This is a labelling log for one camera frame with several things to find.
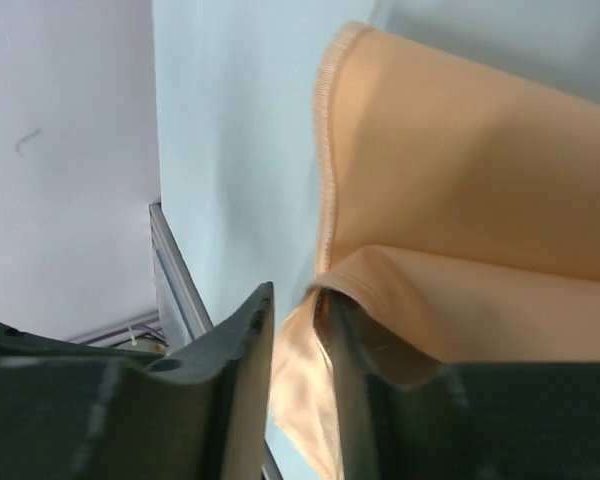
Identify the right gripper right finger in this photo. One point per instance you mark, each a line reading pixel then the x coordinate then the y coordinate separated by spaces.
pixel 403 415

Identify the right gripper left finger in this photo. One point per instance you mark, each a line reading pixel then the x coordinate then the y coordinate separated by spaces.
pixel 70 411

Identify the peach cloth napkin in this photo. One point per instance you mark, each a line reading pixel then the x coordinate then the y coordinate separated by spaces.
pixel 460 208

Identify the left aluminium frame post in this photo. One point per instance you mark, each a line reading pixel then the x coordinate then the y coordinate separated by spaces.
pixel 182 314

